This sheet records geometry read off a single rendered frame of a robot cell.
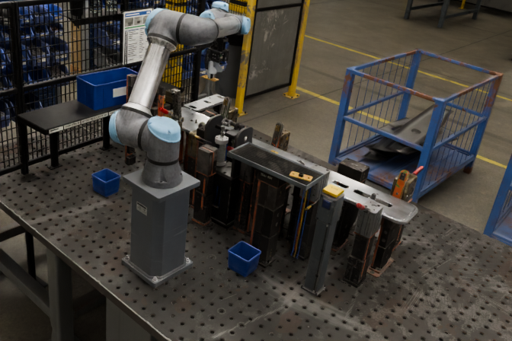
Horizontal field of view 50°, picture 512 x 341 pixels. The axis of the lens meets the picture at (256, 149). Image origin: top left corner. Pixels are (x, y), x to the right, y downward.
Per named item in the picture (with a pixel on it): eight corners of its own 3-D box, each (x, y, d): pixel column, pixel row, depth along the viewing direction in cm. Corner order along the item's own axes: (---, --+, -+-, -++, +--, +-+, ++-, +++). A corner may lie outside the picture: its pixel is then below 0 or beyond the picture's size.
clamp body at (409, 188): (404, 242, 260) (423, 175, 244) (392, 256, 249) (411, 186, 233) (383, 233, 265) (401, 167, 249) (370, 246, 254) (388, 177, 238)
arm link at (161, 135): (170, 165, 195) (171, 131, 189) (136, 156, 199) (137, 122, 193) (185, 153, 206) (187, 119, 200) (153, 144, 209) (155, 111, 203)
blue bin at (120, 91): (144, 99, 294) (145, 75, 288) (94, 110, 272) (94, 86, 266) (125, 89, 303) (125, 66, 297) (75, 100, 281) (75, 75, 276)
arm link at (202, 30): (208, 20, 197) (254, 12, 242) (180, 14, 200) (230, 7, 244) (204, 52, 201) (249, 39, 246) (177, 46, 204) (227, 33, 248)
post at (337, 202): (325, 287, 223) (346, 194, 204) (316, 296, 217) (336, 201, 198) (309, 278, 227) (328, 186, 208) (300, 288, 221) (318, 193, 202)
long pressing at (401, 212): (423, 206, 233) (424, 203, 233) (402, 227, 216) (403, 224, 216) (182, 106, 301) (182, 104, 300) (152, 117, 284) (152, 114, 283)
